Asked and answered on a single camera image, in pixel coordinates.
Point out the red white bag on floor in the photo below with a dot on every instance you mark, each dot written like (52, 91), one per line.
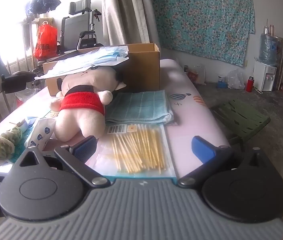
(197, 74)

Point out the face masks plastic pack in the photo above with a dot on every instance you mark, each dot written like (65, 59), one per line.
(104, 56)

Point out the clear plastic bag on floor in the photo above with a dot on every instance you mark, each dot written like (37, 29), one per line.
(235, 80)

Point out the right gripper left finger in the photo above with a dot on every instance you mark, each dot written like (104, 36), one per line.
(74, 159)

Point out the green white fabric scrunchie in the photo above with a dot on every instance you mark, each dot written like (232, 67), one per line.
(8, 141)

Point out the green folding stool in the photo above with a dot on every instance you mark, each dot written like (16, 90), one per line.
(241, 119)

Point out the blue water jug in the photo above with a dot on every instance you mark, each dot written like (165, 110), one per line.
(268, 49)

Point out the cotton swabs plastic bag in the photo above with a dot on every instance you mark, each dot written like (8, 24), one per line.
(133, 151)

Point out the plush doll red shirt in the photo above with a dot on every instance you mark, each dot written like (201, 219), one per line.
(81, 102)

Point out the beige curtain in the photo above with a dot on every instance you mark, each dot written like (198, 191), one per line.
(128, 22)

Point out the teal floral wall cloth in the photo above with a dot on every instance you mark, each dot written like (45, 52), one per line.
(214, 29)

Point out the blue white bandage box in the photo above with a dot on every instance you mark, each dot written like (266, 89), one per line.
(42, 131)

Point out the grey folded wheelchair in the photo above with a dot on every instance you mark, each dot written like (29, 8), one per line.
(78, 31)

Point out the brown cardboard box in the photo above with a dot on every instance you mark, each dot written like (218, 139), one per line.
(141, 72)

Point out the red plastic bag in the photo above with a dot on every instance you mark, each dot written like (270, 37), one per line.
(46, 45)

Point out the white water dispenser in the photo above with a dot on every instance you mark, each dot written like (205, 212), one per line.
(264, 76)

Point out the red thermos bottle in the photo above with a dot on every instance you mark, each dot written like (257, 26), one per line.
(250, 84)

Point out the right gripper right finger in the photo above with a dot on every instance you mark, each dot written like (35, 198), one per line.
(213, 159)

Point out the light blue checked towel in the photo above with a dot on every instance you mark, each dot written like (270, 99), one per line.
(140, 108)

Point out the dark blue hanging garment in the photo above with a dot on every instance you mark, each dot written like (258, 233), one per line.
(37, 7)

